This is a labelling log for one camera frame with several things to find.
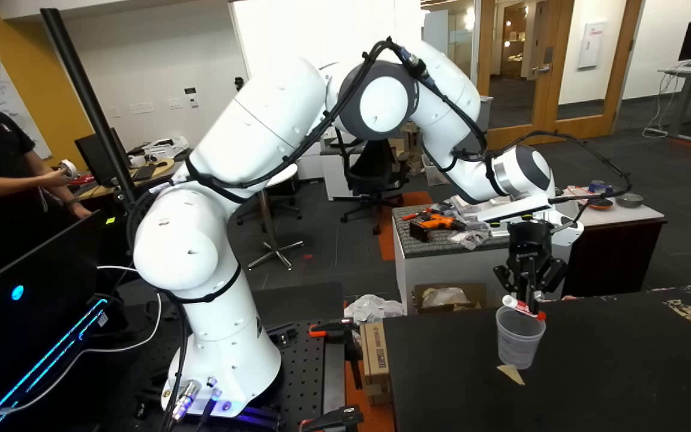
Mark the orange power drill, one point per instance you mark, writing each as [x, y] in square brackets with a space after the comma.
[425, 220]

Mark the perforated metal breadboard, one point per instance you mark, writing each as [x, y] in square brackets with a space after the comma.
[312, 396]

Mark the orange white marker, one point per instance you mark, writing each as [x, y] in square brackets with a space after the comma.
[520, 306]

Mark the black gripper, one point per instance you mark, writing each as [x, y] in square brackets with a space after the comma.
[531, 254]

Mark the dark brown side cabinet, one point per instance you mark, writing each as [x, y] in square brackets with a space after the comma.
[615, 248]

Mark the orange black clamp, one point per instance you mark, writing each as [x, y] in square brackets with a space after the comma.
[334, 330]

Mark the round white stool table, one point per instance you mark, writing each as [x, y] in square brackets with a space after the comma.
[271, 246]

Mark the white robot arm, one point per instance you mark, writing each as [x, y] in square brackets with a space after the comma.
[184, 248]

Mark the grey cabinet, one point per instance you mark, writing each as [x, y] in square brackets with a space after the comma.
[443, 261]

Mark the black computer tower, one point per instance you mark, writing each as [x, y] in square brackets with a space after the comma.
[50, 306]

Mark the clear plastic cup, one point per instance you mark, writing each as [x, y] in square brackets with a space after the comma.
[517, 336]

